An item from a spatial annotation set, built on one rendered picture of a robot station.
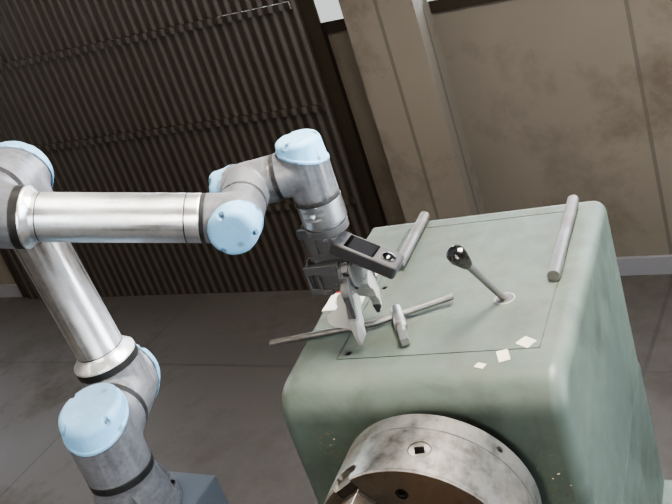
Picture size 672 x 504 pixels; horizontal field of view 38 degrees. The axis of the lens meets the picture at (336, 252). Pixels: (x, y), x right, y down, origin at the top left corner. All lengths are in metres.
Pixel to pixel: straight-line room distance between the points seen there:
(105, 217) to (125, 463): 0.43
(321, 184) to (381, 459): 0.43
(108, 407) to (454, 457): 0.57
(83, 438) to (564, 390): 0.75
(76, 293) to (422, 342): 0.58
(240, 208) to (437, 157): 2.60
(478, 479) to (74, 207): 0.70
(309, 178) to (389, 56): 2.36
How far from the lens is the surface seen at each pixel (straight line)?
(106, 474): 1.66
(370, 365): 1.58
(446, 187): 3.99
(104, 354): 1.72
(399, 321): 1.63
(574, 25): 3.73
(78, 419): 1.64
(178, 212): 1.42
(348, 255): 1.55
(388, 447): 1.43
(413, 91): 3.85
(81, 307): 1.68
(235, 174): 1.51
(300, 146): 1.49
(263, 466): 3.66
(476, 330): 1.59
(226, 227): 1.39
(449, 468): 1.39
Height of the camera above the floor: 2.09
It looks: 25 degrees down
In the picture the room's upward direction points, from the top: 19 degrees counter-clockwise
